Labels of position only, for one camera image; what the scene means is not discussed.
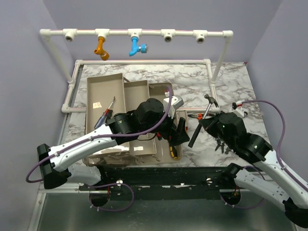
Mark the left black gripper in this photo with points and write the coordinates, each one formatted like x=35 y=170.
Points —
x=174 y=135

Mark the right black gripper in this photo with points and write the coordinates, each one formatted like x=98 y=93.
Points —
x=209 y=124

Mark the yellow black screwdriver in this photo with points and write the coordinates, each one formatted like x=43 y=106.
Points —
x=173 y=151

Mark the claw hammer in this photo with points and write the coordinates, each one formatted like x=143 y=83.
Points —
x=211 y=101

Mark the blue handled screwdriver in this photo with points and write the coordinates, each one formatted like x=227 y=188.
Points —
x=101 y=120

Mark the brown translucent tool box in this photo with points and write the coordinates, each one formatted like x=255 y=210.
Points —
x=147 y=149

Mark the red utility knife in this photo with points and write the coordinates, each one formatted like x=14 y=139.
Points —
x=159 y=137

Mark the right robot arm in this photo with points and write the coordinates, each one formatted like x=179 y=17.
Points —
x=289 y=192

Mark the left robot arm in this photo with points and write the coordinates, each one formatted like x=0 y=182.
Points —
x=108 y=134

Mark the black needle nose pliers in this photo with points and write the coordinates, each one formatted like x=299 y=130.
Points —
x=220 y=145

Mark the small black hammer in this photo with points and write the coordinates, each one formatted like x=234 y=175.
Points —
x=228 y=150

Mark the blue plastic faucet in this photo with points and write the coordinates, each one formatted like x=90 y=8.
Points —
x=136 y=48

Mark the orange plastic faucet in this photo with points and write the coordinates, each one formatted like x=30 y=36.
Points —
x=104 y=55

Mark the orange handled pliers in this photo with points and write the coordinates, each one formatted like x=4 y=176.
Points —
x=198 y=116

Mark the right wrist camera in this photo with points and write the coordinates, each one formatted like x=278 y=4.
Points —
x=237 y=108

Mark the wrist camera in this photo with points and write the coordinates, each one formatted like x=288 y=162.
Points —
x=176 y=103
x=237 y=108

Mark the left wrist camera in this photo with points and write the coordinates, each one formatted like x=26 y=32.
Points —
x=176 y=103

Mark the black metal base rail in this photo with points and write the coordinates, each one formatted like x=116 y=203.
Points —
x=163 y=183

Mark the white PVC pipe frame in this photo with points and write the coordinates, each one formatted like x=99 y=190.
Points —
x=167 y=34

